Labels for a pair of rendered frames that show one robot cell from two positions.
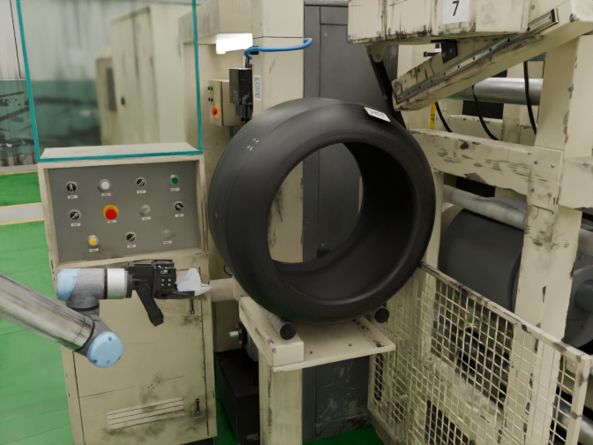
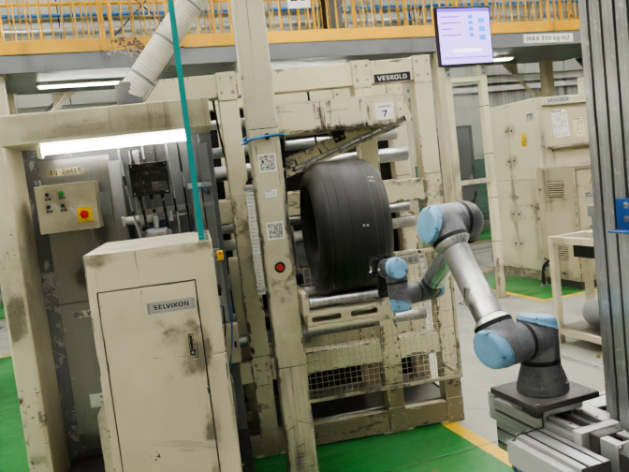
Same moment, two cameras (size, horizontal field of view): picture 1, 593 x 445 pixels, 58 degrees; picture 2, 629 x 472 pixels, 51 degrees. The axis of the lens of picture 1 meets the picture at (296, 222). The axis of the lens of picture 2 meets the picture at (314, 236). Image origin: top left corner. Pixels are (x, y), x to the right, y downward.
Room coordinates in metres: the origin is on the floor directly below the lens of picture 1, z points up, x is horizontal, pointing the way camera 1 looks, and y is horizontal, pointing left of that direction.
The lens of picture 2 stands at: (1.03, 2.85, 1.43)
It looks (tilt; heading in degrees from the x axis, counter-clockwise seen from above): 5 degrees down; 281
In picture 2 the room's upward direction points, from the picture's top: 7 degrees counter-clockwise
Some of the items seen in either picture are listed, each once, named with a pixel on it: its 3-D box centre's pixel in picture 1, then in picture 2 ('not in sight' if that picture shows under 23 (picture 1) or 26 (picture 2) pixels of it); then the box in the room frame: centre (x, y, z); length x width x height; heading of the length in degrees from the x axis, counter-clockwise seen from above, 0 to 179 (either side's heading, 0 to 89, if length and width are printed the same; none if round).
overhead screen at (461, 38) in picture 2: not in sight; (463, 36); (0.60, -3.81, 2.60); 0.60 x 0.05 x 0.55; 30
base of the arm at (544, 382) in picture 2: not in sight; (541, 373); (0.77, 0.84, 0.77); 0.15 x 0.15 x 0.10
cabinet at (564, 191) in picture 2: not in sight; (593, 221); (-0.58, -4.45, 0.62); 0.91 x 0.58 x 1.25; 30
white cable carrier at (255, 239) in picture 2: not in sight; (255, 239); (1.80, 0.12, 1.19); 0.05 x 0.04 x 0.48; 110
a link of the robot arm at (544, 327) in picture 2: not in sight; (536, 335); (0.78, 0.85, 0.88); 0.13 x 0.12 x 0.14; 38
